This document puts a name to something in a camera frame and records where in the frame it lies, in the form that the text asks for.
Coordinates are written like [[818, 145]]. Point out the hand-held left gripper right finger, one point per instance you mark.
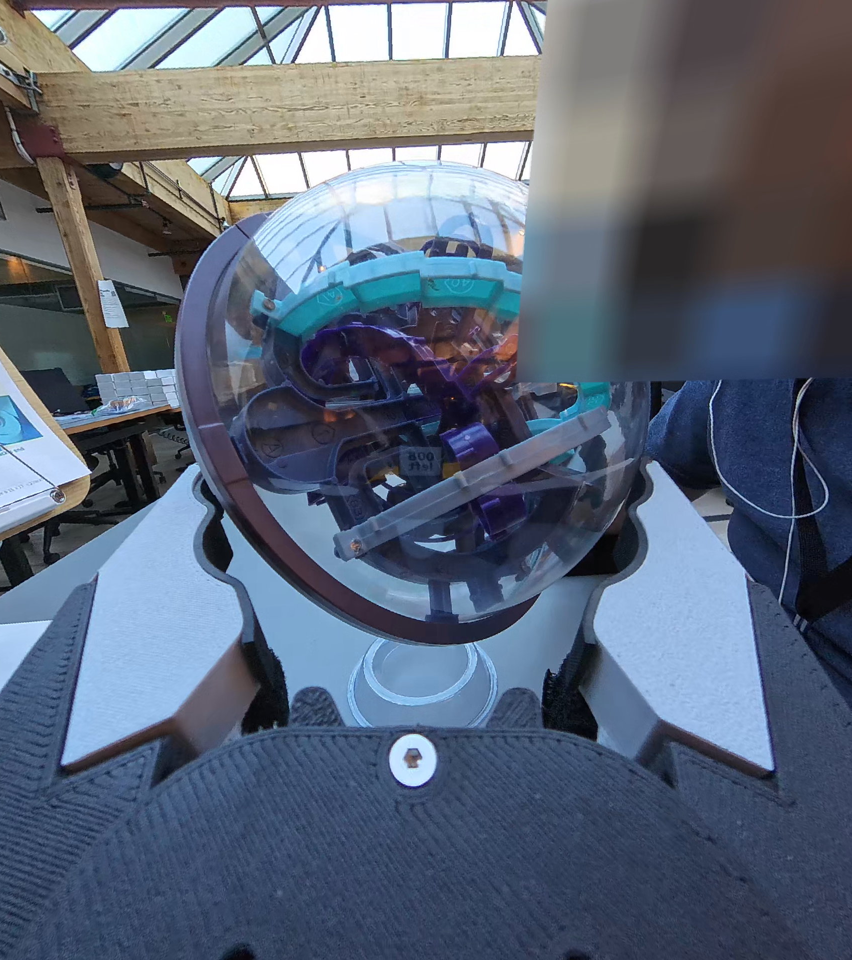
[[685, 637]]

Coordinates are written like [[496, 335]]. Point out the horizontal wooden ceiling beam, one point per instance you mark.
[[283, 105]]

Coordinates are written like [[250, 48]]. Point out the metal beam bracket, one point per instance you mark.
[[17, 79]]

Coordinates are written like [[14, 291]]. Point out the clear maze ball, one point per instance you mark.
[[366, 420]]

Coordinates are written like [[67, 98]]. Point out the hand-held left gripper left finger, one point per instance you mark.
[[148, 637]]

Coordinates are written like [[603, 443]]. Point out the wooden document board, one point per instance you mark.
[[20, 529]]

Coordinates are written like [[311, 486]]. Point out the wooden desk with black legs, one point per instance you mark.
[[118, 420]]

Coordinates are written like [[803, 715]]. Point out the clear plastic ball stand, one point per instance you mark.
[[426, 706]]

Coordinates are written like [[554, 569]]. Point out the stack of white boxes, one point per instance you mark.
[[137, 388]]

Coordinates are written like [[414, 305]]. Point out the white paper notice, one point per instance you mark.
[[113, 304]]

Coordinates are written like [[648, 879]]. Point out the sloping wooden ceiling beam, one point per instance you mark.
[[170, 191]]

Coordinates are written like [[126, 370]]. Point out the wooden support post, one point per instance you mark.
[[84, 262]]

